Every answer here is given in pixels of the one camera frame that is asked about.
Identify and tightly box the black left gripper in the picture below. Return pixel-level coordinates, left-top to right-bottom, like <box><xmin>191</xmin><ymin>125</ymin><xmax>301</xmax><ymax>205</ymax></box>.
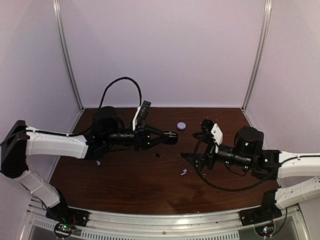
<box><xmin>103</xmin><ymin>123</ymin><xmax>169</xmax><ymax>152</ymax></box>

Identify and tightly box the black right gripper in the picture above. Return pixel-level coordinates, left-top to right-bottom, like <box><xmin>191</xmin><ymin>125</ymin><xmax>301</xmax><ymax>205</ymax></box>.
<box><xmin>180</xmin><ymin>131</ymin><xmax>252</xmax><ymax>174</ymax></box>

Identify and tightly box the black earbud charging case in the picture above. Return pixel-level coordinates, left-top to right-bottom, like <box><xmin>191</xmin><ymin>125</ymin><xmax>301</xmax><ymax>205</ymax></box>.
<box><xmin>163</xmin><ymin>131</ymin><xmax>179</xmax><ymax>145</ymax></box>

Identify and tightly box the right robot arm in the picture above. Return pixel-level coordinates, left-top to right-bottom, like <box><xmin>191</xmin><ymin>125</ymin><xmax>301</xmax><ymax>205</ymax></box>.
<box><xmin>180</xmin><ymin>123</ymin><xmax>320</xmax><ymax>221</ymax></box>

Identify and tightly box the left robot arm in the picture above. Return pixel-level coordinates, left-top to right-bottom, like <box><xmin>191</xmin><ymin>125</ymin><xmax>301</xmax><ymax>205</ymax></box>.
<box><xmin>0</xmin><ymin>102</ymin><xmax>179</xmax><ymax>222</ymax></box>

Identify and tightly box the purple round charging case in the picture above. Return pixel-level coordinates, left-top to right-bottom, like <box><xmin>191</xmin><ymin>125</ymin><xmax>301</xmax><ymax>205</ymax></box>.
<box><xmin>176</xmin><ymin>121</ymin><xmax>187</xmax><ymax>131</ymax></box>

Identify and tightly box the right circuit board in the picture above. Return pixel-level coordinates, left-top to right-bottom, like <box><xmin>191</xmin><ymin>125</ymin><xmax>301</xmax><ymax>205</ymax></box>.
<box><xmin>254</xmin><ymin>223</ymin><xmax>275</xmax><ymax>238</ymax></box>

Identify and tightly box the circuit board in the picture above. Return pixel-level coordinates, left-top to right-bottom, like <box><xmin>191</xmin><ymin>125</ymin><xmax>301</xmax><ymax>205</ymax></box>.
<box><xmin>53</xmin><ymin>222</ymin><xmax>75</xmax><ymax>238</ymax></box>
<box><xmin>254</xmin><ymin>223</ymin><xmax>275</xmax><ymax>238</ymax></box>

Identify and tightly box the left circuit board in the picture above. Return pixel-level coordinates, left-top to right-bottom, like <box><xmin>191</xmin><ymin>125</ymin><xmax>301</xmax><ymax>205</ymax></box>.
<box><xmin>53</xmin><ymin>222</ymin><xmax>75</xmax><ymax>238</ymax></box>

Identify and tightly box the right black camera cable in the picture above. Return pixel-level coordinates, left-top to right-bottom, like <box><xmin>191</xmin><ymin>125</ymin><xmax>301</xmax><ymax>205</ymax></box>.
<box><xmin>193</xmin><ymin>134</ymin><xmax>272</xmax><ymax>193</ymax></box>

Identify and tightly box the black camera cable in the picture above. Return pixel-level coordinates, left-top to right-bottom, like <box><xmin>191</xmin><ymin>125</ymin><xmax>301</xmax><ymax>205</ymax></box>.
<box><xmin>96</xmin><ymin>76</ymin><xmax>143</xmax><ymax>113</ymax></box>
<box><xmin>193</xmin><ymin>134</ymin><xmax>272</xmax><ymax>193</ymax></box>

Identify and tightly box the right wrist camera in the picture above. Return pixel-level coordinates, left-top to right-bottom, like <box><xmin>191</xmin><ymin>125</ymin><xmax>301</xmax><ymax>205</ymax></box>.
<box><xmin>201</xmin><ymin>119</ymin><xmax>223</xmax><ymax>145</ymax></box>

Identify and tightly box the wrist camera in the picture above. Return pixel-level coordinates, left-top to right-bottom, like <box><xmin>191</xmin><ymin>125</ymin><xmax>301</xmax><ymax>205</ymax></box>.
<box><xmin>131</xmin><ymin>100</ymin><xmax>152</xmax><ymax>131</ymax></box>
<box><xmin>201</xmin><ymin>119</ymin><xmax>223</xmax><ymax>145</ymax></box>

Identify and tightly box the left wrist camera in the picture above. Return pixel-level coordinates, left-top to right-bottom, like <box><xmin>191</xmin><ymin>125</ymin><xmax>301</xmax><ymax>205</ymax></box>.
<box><xmin>131</xmin><ymin>100</ymin><xmax>152</xmax><ymax>131</ymax></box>

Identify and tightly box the left black camera cable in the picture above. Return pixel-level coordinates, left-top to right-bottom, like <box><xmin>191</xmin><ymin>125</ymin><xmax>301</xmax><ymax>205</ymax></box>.
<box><xmin>96</xmin><ymin>76</ymin><xmax>143</xmax><ymax>113</ymax></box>

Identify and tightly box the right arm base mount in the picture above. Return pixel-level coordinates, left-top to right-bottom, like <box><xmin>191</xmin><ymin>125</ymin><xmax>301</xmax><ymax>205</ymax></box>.
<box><xmin>239</xmin><ymin>205</ymin><xmax>282</xmax><ymax>227</ymax></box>

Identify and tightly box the front aluminium rail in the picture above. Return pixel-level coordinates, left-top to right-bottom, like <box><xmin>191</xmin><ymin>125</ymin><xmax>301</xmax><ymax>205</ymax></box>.
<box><xmin>17</xmin><ymin>199</ymin><xmax>311</xmax><ymax>240</ymax></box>

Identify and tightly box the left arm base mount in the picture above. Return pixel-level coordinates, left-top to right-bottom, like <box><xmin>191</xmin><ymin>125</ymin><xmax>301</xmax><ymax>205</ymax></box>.
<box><xmin>45</xmin><ymin>206</ymin><xmax>89</xmax><ymax>227</ymax></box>

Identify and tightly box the right aluminium frame post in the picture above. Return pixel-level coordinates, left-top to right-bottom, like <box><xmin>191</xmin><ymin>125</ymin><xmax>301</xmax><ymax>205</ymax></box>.
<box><xmin>241</xmin><ymin>0</ymin><xmax>273</xmax><ymax>112</ymax></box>

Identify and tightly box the aluminium frame post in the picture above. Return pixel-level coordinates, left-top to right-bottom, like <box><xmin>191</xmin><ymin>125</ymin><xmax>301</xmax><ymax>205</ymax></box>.
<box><xmin>241</xmin><ymin>0</ymin><xmax>273</xmax><ymax>112</ymax></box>
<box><xmin>52</xmin><ymin>0</ymin><xmax>84</xmax><ymax>112</ymax></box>

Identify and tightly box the left aluminium frame post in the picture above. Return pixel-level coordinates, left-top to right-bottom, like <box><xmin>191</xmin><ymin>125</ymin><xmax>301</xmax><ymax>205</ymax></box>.
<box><xmin>52</xmin><ymin>0</ymin><xmax>84</xmax><ymax>112</ymax></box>

